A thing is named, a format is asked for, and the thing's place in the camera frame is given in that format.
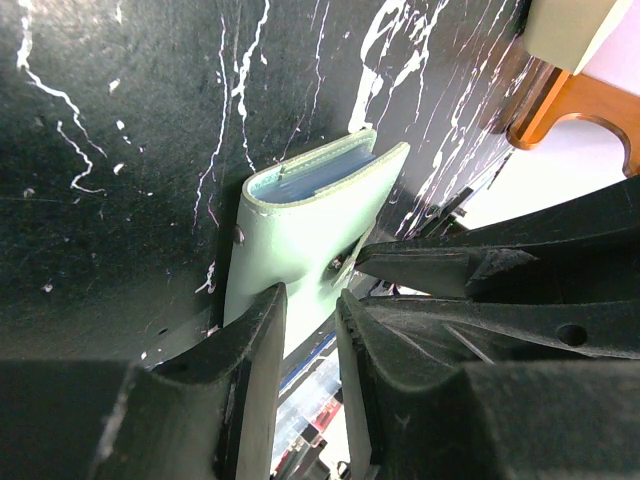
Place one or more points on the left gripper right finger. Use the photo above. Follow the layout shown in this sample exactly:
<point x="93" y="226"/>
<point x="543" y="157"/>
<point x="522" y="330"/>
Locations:
<point x="425" y="399"/>

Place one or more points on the green card holder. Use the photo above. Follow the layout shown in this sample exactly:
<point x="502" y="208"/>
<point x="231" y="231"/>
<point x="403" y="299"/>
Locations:
<point x="303" y="223"/>

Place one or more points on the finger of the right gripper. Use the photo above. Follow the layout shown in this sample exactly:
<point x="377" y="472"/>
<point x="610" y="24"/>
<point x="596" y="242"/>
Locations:
<point x="609" y="329"/>
<point x="476" y="261"/>

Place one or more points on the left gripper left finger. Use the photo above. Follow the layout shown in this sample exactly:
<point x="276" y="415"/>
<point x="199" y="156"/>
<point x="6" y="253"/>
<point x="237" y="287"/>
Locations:
<point x="208" y="413"/>

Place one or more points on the wooden tray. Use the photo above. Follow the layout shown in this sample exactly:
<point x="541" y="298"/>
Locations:
<point x="567" y="33"/>

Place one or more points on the wooden tiered shelf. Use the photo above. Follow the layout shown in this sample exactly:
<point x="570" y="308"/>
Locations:
<point x="558" y="96"/>

